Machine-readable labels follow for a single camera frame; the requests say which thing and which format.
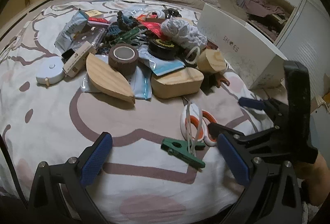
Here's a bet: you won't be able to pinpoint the orange white scissors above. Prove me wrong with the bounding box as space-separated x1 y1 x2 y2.
180 103 217 147

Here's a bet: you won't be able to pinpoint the green clothespin with loop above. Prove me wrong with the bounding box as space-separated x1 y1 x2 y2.
160 101 206 169

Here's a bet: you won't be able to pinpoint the small black box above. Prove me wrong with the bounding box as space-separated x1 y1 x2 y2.
61 48 75 62

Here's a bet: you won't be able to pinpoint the white cardboard shoe box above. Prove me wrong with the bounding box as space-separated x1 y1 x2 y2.
197 4 287 89

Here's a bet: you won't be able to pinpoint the brown leather cutout piece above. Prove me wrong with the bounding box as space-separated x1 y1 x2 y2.
210 73 230 88

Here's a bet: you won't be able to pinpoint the rounded wooden block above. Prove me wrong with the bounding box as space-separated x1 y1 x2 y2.
151 68 204 99

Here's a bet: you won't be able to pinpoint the patterned cartoon blanket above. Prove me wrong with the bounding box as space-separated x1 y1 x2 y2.
0 0 274 224

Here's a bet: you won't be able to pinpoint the white louvered closet door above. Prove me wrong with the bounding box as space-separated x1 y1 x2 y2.
277 0 329 98

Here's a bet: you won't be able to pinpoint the pile of clothes in closet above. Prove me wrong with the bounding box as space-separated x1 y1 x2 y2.
236 0 291 41

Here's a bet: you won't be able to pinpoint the black yellow tape roll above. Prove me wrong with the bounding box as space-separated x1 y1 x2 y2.
148 39 179 60

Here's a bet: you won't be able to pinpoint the leaf shaped wooden block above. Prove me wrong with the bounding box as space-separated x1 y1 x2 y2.
86 53 135 104

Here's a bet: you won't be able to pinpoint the white crochet yarn bundle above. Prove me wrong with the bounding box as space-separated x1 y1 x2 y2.
160 18 207 50

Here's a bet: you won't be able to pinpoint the white round tape measure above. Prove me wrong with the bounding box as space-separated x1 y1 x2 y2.
36 60 65 85

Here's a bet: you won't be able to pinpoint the brown tape roll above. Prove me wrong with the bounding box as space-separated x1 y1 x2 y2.
108 43 139 76

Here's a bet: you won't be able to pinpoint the black hair claw clip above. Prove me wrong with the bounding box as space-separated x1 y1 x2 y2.
162 8 182 19

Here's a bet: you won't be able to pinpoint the red booklet packet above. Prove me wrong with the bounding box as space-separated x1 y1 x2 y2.
88 17 110 25

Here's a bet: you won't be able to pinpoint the small yellow card box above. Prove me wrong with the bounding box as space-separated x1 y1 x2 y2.
84 9 104 18

